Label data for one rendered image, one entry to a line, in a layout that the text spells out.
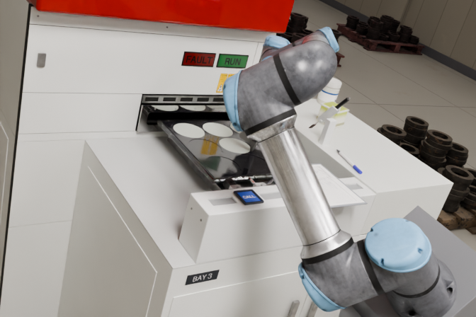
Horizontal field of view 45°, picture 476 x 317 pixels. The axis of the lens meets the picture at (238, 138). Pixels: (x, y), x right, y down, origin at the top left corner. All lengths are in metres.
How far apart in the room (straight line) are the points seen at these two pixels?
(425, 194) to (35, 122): 1.17
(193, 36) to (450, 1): 7.08
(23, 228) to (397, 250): 1.20
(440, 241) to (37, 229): 1.22
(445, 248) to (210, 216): 0.54
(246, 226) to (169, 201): 0.28
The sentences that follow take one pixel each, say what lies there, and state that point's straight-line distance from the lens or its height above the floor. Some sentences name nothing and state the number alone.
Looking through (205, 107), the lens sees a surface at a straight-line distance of 1.96.
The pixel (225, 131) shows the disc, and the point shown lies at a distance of 1.90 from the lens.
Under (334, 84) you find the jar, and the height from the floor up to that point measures 1.06.
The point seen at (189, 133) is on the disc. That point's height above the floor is 0.90.
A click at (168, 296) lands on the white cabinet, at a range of 1.43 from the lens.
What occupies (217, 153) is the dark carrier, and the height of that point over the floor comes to 0.90.
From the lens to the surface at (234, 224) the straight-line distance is 1.38.
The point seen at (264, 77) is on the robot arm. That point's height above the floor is 1.31.
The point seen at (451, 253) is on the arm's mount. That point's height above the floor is 1.02.
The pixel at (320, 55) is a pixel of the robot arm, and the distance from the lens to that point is 1.20.
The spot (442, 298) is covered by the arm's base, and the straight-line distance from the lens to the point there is 1.33.
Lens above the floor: 1.66
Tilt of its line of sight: 24 degrees down
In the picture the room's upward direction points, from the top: 16 degrees clockwise
